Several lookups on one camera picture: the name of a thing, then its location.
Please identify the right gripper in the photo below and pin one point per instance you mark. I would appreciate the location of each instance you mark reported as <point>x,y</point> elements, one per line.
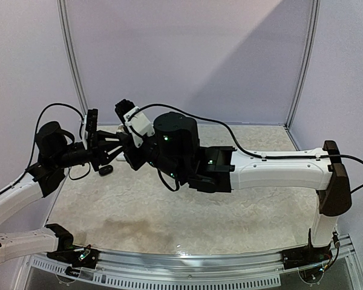
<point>130,150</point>

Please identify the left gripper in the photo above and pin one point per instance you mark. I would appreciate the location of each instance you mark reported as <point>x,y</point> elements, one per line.
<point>96,153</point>

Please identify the black charging case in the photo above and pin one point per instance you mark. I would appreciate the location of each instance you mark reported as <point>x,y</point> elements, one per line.
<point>105,170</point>

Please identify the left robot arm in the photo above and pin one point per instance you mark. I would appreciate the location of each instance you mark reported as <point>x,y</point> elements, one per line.
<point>58,151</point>

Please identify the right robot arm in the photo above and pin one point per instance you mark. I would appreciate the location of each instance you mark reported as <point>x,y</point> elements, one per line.
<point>171,145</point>

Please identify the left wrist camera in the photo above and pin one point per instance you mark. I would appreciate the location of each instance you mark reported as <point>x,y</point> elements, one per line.
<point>89,124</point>

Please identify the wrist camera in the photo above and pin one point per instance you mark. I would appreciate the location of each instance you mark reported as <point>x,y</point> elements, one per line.
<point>89,124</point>
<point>135,121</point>

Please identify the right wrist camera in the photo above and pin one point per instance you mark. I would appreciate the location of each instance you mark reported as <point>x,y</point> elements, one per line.
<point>135,121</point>

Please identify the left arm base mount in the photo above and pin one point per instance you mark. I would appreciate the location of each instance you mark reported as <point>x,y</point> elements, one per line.
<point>68,252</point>

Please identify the left aluminium corner post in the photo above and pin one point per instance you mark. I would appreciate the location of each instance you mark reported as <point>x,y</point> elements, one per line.
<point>71,55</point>

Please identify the aluminium corner post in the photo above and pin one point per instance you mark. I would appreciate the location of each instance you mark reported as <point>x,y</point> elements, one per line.
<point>305,62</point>
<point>71,55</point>

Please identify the aluminium front rail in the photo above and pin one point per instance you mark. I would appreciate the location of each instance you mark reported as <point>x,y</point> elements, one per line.
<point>124,270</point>

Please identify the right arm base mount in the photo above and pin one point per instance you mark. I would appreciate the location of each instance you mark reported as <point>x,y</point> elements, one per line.
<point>306,255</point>

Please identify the right aluminium corner post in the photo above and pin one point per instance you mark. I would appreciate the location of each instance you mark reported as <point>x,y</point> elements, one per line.
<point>305,62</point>

